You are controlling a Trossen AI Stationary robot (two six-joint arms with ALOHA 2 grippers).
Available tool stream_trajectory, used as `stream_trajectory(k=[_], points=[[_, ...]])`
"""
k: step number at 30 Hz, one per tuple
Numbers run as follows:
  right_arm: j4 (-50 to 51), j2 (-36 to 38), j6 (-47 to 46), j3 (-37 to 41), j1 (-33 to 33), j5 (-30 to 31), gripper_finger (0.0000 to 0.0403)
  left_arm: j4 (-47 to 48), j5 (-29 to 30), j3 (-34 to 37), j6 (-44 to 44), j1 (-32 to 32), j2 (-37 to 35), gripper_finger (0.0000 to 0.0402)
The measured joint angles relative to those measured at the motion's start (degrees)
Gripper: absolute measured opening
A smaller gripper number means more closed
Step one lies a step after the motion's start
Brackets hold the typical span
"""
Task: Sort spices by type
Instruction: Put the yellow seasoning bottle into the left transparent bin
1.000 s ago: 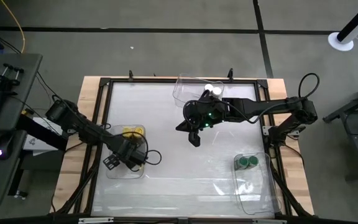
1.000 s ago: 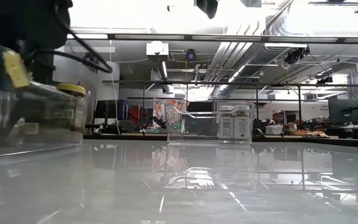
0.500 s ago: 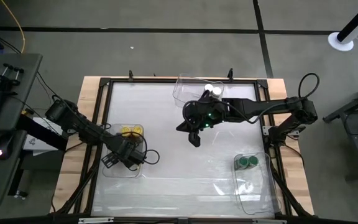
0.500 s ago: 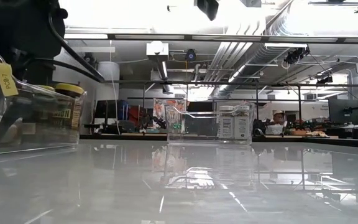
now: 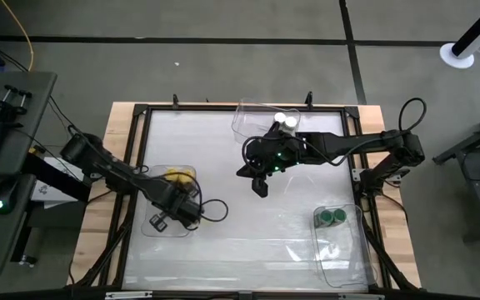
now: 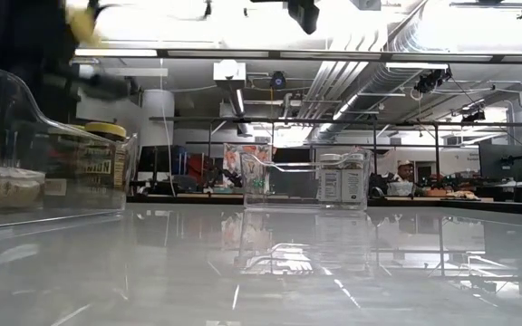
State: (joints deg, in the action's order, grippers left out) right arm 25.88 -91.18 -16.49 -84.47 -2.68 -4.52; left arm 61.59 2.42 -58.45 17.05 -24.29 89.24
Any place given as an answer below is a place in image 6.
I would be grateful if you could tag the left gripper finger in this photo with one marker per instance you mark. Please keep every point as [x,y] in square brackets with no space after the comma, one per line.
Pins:
[107,88]

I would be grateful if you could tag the black camera cluster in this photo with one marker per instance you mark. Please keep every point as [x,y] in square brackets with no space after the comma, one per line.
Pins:
[431,80]

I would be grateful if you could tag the clear plastic bin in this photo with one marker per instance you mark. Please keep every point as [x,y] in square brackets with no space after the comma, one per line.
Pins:
[57,208]
[288,199]

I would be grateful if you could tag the blue plastic container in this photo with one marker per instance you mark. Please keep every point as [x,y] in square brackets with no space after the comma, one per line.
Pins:
[179,158]

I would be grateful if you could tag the white ceiling light fixture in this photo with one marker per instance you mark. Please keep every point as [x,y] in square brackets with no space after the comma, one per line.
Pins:
[229,70]

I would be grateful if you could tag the person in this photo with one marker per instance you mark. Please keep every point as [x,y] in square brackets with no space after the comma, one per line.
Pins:
[405,171]

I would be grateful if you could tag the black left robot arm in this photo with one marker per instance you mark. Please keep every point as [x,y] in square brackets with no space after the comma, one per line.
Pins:
[16,54]

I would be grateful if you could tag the red bag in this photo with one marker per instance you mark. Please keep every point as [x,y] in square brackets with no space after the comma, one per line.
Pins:
[197,167]

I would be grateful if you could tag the black background shelf rack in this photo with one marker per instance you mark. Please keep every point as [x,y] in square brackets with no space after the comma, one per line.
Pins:
[188,119]

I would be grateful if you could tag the floral patterned box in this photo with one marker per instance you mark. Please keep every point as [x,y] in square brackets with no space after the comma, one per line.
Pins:
[234,158]

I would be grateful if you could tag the round black ceiling camera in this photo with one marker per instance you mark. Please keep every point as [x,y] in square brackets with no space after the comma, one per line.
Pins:
[278,80]

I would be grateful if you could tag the white-label glass spice jar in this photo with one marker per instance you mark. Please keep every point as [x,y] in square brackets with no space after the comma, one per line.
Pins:
[331,185]
[353,185]

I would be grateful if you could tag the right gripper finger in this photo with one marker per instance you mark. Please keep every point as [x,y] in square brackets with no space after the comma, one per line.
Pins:
[305,13]

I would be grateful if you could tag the silver ventilation ducts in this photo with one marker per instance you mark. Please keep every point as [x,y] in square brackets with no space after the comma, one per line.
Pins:
[333,86]

